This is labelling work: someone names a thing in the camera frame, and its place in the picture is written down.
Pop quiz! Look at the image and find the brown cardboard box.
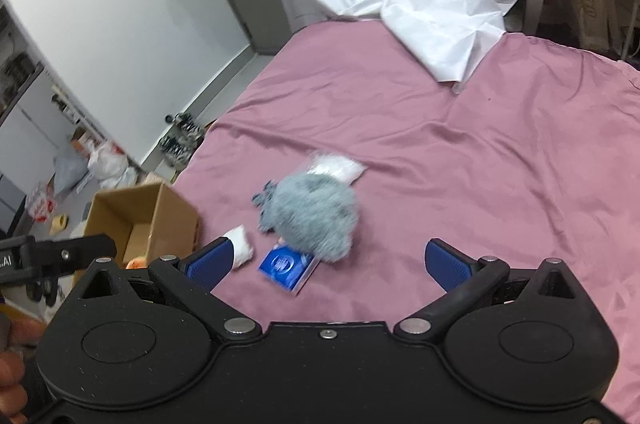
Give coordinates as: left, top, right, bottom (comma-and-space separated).
82, 183, 203, 272

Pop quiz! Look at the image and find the white plastic packet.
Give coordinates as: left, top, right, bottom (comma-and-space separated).
305, 153, 367, 185

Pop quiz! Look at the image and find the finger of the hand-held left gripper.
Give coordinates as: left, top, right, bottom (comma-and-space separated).
35, 234, 117, 276

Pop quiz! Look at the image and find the white kitchen cabinet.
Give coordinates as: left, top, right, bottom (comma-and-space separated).
0, 4, 103, 217

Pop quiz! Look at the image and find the person's left hand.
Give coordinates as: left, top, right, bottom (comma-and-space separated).
0, 317, 47, 424

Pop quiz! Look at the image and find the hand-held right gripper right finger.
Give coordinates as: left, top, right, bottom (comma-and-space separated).
395, 239, 581, 345

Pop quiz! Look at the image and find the black white patterned shoe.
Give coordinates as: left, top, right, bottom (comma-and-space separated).
158, 134, 200, 168
166, 111, 207, 139

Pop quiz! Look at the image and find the pack of bottles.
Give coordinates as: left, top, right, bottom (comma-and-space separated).
25, 181, 59, 223

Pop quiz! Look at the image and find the grey-blue fluffy plush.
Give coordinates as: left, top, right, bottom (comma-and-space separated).
269, 168, 362, 263

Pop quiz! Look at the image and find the blue packet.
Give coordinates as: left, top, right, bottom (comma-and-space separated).
257, 241, 321, 296

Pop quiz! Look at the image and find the small white pouch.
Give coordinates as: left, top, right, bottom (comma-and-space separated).
222, 226, 256, 271

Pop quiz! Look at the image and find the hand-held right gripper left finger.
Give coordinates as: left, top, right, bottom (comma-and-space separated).
75, 238, 262, 341

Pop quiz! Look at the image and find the white red plastic bag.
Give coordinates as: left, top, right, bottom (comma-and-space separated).
87, 139, 131, 180

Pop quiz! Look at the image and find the blue-grey knitted item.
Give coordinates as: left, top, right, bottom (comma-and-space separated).
251, 181, 281, 235

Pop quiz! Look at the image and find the pink bed sheet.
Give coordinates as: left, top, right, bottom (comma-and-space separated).
172, 22, 640, 424

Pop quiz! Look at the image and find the grey plastic bag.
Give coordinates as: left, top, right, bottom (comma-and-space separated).
52, 148, 92, 198

